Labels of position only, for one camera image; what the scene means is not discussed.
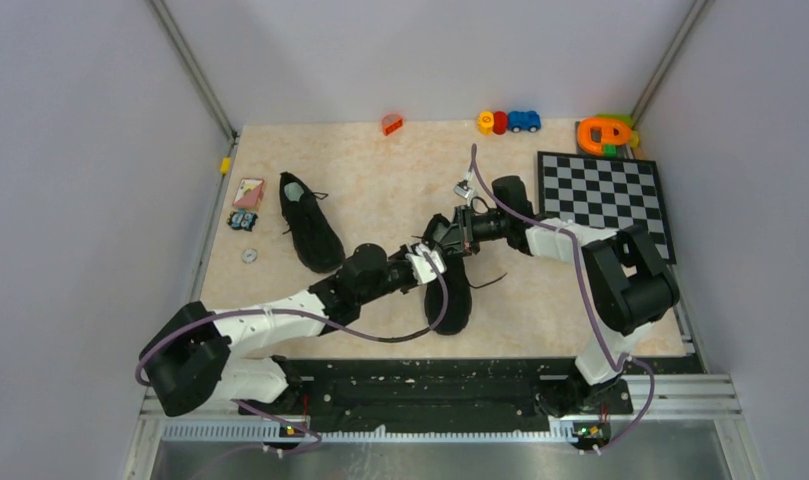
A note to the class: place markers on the black white checkerboard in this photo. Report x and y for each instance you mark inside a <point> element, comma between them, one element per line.
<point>605,193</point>

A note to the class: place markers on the orange ring toy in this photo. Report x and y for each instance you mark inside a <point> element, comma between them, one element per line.
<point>603,137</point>

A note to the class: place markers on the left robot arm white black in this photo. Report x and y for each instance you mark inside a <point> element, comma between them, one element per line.
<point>201,355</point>

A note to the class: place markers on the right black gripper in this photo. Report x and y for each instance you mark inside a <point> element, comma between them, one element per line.
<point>466,231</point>

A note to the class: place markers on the yellow toy cylinder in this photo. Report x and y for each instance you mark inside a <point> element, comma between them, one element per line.
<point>485,122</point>

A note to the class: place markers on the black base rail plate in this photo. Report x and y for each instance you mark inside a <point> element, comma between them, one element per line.
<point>420,396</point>

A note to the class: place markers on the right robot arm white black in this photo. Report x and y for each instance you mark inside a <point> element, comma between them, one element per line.
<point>624,283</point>

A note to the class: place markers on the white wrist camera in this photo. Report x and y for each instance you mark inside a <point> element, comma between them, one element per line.
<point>464,190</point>
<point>427,265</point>

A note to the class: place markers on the small round metal disc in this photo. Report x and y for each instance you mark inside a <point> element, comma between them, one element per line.
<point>249,255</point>

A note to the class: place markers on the yellow clip on rail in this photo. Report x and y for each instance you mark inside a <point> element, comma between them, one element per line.
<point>225,166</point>

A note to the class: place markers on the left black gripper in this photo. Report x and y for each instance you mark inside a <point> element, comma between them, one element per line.
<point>401,255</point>

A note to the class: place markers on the blue toy car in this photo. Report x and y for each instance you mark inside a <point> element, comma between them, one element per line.
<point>518,121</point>

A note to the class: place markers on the small blue black toy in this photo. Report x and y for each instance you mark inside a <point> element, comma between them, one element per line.
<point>242,220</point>

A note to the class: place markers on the pink triangle card box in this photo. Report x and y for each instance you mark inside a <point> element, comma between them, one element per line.
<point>249,194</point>

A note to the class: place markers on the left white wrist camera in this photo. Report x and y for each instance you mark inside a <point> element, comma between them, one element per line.
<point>427,265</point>

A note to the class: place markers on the red toy cylinder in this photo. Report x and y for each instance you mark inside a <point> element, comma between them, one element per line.
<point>500,122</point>

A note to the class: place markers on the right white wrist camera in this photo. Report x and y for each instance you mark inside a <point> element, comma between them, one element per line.
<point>464,190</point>

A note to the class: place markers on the black shoe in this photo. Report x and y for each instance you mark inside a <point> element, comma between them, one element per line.
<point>448,300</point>
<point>316,244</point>

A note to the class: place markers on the orange toy brick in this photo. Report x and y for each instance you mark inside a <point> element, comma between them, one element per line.
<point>391,123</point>

